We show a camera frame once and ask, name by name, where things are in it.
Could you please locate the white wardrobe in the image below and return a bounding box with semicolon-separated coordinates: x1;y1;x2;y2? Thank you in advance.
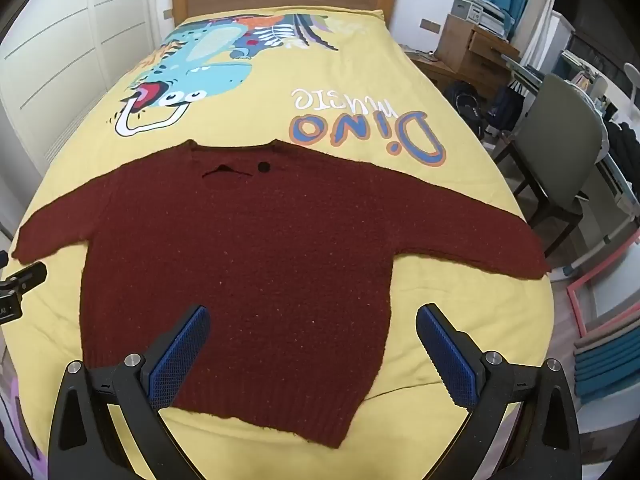
0;0;177;241

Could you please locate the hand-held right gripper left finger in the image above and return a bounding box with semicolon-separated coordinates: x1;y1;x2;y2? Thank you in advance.
47;304;212;480

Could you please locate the wooden side cabinet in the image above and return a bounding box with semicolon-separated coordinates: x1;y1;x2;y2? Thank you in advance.
412;14;522;90

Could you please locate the grey-green chair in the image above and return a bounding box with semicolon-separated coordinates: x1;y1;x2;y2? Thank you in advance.
494;74;610;257

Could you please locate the pink frame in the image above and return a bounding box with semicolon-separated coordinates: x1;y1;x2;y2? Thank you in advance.
566;259;640;342

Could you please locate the stack of teal mats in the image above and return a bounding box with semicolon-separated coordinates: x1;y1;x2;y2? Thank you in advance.
572;314;640;402

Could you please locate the black backpack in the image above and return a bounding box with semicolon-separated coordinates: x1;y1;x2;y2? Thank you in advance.
442;81;489;142
487;85;526;134

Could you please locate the dark clothing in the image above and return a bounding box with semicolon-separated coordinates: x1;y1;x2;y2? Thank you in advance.
606;120;640;167

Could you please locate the grey printer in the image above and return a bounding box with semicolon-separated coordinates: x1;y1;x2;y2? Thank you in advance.
452;0;516;37

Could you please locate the white desk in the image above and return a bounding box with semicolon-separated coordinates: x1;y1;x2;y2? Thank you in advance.
565;145;640;273

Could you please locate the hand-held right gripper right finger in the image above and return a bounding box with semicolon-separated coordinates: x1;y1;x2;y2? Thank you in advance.
415;303;583;480

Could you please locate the dark red knit sweater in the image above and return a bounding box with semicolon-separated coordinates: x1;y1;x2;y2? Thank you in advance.
12;137;551;448

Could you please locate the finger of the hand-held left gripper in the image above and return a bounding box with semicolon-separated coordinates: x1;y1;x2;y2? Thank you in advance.
0;262;48;295

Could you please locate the yellow dinosaur printed blanket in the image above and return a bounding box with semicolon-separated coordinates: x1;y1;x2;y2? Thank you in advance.
0;9;557;480

